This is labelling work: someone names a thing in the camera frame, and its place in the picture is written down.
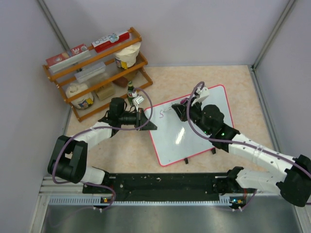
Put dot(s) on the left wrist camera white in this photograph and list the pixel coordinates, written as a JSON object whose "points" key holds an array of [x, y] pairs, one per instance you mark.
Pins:
{"points": [[137, 99]]}

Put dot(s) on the grey cable duct rail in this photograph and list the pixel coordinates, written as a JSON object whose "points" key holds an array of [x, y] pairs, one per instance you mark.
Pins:
{"points": [[100, 201]]}

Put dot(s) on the orange wooden shelf rack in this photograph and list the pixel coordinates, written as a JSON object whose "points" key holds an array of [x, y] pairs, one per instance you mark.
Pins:
{"points": [[63, 78]]}

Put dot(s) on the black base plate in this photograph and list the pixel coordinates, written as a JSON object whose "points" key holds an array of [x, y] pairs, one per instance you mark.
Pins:
{"points": [[170, 186]]}

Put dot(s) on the brown cardboard packet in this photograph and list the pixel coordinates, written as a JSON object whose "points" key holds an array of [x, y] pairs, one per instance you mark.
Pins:
{"points": [[105, 91]]}

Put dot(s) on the marker pen with magenta cap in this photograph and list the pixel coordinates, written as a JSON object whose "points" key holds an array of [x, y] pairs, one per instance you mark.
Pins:
{"points": [[170, 108]]}

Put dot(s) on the red silver foil box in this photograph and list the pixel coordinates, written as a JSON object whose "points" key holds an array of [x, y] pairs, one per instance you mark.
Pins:
{"points": [[68, 58]]}

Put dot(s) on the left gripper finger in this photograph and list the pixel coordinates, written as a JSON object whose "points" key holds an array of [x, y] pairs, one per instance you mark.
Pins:
{"points": [[149, 127], [147, 116]]}

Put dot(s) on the green glass bottle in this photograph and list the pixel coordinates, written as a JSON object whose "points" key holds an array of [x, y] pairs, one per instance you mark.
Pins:
{"points": [[131, 94]]}

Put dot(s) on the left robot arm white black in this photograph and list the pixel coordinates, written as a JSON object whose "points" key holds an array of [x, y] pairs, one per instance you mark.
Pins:
{"points": [[68, 163]]}

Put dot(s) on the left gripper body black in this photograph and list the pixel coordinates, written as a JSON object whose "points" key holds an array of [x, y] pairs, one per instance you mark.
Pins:
{"points": [[131, 118]]}

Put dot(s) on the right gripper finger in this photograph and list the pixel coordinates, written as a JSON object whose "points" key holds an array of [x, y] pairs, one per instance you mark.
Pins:
{"points": [[180, 105], [182, 114]]}

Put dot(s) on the clear plastic box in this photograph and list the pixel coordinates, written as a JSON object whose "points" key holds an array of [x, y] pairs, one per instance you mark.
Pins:
{"points": [[90, 72]]}

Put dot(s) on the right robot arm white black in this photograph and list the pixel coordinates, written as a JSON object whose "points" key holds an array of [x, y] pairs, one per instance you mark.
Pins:
{"points": [[285, 175]]}

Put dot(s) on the red white long box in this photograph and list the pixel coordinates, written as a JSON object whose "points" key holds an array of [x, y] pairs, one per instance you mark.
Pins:
{"points": [[110, 40]]}

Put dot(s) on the white paper bag upper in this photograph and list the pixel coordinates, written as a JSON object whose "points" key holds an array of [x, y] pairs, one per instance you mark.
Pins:
{"points": [[126, 58]]}

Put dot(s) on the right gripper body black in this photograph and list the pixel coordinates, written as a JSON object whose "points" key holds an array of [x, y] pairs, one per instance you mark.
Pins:
{"points": [[195, 111]]}

